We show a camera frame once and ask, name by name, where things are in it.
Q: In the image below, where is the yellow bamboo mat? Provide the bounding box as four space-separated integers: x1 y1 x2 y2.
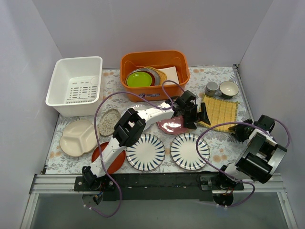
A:
198 95 239 128

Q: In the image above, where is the blue striped plate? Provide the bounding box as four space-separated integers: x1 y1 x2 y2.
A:
170 133 206 171
126 134 165 171

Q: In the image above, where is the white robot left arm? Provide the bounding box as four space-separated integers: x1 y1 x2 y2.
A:
82 90 210 191

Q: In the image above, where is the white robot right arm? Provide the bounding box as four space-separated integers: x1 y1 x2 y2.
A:
215 124 287 190

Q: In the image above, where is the orange plastic bin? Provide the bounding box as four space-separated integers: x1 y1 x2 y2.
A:
120 50 190 101

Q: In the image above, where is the white plastic bin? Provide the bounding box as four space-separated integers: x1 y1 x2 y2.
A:
45 56 104 117

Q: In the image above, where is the floral table mat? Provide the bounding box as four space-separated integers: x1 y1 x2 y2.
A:
45 66 246 175

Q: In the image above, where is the pink polka dot plate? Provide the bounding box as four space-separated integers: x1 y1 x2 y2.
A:
157 116 188 135

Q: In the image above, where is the small patterned mug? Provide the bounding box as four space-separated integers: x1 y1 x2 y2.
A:
205 82 222 97

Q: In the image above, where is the white square plate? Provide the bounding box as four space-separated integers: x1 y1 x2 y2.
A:
159 66 179 83

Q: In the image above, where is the green rimmed bowl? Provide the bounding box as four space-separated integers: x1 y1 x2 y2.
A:
219 81 239 99

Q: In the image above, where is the yellow woven basket plate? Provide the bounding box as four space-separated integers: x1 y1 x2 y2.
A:
145 66 167 86

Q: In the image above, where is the grey rimmed plate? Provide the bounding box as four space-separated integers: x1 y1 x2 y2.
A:
125 67 161 87

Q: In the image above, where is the white round plate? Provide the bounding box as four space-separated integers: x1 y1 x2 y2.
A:
121 104 150 117

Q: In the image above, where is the lime green plate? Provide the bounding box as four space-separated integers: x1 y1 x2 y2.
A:
126 72 153 87

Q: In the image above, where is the speckled oval dish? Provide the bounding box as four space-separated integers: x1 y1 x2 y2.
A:
98 109 121 136

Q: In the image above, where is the red round plate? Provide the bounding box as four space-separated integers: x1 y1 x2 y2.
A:
91 147 126 174

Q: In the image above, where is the cream divided plate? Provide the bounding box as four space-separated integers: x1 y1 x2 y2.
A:
60 120 97 157

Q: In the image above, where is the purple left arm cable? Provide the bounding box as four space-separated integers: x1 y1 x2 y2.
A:
82 80 186 218

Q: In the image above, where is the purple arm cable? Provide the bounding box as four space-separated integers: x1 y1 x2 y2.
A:
195 118 291 208
82 80 186 218

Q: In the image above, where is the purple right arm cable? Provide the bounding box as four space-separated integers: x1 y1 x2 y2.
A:
195 118 291 208

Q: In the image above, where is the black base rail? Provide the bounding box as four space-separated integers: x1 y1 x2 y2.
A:
74 172 244 202

